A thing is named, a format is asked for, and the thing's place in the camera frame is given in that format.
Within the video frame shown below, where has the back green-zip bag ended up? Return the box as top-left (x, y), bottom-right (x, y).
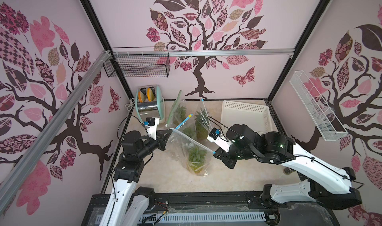
top-left (165, 90), bottom-right (188, 128)

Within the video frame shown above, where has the white wire wall shelf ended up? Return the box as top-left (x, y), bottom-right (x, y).
top-left (289, 71), bottom-right (349, 142)

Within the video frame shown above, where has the mint green toaster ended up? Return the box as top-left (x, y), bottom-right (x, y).
top-left (135, 85), bottom-right (166, 123)

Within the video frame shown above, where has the middle blue-zip bag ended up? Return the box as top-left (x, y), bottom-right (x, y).
top-left (176, 114), bottom-right (196, 132)

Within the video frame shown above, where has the back right zip bag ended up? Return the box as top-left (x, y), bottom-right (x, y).
top-left (194, 98), bottom-right (212, 142)

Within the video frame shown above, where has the zip-top bag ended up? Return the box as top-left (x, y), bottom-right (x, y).
top-left (166, 128), bottom-right (215, 177)

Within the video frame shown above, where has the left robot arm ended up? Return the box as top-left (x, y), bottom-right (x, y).
top-left (100, 130), bottom-right (172, 226)

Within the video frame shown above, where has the aluminium rail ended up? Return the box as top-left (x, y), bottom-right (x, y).
top-left (1, 50), bottom-right (111, 213)
top-left (113, 49), bottom-right (295, 57)

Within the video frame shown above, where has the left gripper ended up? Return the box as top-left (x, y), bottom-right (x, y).
top-left (136, 129), bottom-right (171, 159)

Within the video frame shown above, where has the aluminium rail back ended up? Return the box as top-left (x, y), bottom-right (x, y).
top-left (113, 49), bottom-right (295, 57)

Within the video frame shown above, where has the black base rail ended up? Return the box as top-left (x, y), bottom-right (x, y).
top-left (81, 191), bottom-right (341, 226)

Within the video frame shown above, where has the aluminium rail left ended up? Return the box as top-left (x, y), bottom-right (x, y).
top-left (1, 50), bottom-right (111, 213)

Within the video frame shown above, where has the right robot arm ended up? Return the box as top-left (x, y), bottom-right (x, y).
top-left (208, 124), bottom-right (362, 210)

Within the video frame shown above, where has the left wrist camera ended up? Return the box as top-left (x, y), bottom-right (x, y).
top-left (144, 117), bottom-right (160, 140)

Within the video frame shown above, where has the white vent strip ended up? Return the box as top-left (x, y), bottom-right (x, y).
top-left (95, 211), bottom-right (266, 226)

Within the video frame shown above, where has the toaster white cord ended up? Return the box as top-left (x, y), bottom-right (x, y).
top-left (124, 97), bottom-right (136, 112)

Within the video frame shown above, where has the black wire wall basket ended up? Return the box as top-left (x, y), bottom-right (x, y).
top-left (103, 46), bottom-right (171, 78)

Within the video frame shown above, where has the white plastic basket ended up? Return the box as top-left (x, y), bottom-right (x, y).
top-left (221, 100), bottom-right (273, 134)

